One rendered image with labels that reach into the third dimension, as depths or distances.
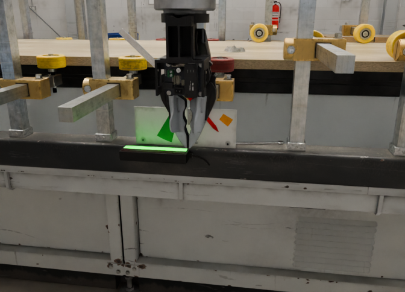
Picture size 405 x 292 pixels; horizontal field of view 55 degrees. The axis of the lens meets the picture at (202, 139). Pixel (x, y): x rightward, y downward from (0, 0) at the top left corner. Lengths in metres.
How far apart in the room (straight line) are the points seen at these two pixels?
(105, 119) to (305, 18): 0.55
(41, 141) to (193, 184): 0.42
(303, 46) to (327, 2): 7.28
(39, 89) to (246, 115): 0.58
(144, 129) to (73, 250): 0.74
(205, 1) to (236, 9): 7.52
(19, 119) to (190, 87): 0.69
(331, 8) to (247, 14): 1.60
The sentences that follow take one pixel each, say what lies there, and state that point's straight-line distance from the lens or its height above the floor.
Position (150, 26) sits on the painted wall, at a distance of 8.34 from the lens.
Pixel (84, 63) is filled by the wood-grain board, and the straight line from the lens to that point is 1.25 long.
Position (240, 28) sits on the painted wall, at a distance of 8.09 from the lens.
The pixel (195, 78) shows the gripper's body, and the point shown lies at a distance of 0.55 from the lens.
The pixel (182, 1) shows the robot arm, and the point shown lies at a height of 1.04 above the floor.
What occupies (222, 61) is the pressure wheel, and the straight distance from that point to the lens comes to 1.06.
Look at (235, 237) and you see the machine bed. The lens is 1.40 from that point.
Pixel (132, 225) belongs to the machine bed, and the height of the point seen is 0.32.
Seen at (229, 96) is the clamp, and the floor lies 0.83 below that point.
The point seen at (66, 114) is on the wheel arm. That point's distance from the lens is 0.78.
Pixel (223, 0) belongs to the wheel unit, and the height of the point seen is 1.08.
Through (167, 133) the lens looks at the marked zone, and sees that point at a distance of 1.00.
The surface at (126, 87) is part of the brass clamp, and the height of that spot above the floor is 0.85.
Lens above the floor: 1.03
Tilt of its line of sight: 18 degrees down
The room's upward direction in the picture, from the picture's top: straight up
